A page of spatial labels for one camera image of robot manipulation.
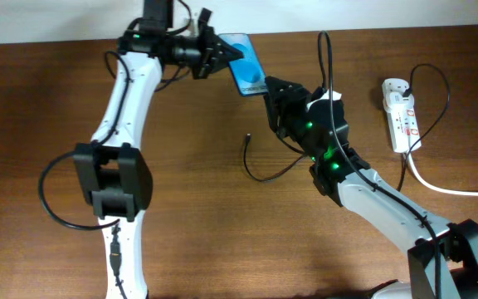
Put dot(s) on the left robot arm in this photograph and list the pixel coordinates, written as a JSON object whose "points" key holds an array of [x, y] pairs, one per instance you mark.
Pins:
{"points": [[114, 178]]}

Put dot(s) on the white USB charger plug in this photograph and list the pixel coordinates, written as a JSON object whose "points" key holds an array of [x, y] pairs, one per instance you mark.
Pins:
{"points": [[393, 98]]}

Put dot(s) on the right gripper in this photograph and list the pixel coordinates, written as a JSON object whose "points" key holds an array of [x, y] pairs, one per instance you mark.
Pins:
{"points": [[283, 105]]}

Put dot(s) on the white power strip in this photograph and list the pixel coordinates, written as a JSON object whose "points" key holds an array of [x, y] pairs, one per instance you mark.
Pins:
{"points": [[402, 124]]}

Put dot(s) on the blue Galaxy smartphone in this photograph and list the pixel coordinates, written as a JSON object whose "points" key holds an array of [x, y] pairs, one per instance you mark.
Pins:
{"points": [[247, 72]]}

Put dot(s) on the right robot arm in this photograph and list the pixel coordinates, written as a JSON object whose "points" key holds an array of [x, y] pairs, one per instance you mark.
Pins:
{"points": [[442, 255]]}

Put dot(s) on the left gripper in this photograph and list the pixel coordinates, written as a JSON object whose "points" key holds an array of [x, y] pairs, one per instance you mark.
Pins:
{"points": [[226, 56]]}

